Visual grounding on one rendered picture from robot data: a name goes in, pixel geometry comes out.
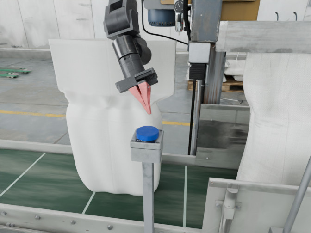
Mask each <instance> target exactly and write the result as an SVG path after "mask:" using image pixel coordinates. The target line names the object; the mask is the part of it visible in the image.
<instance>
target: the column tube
mask: <svg viewBox="0 0 311 233"><path fill-rule="evenodd" d="M212 46H213V47H215V45H211V48H210V54H209V63H208V65H209V66H208V75H207V84H209V86H205V92H204V104H218V101H219V93H220V86H221V79H222V72H223V65H224V55H225V52H216V51H215V49H214V48H213V47H212ZM201 84H202V80H198V81H197V92H196V103H195V114H194V125H193V141H192V152H191V155H192V156H195V153H196V137H197V129H198V121H199V108H200V95H201Z"/></svg>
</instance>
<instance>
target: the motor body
mask: <svg viewBox="0 0 311 233"><path fill-rule="evenodd" d="M147 11H148V23H149V25H151V26H154V27H173V26H175V10H174V9H147Z"/></svg>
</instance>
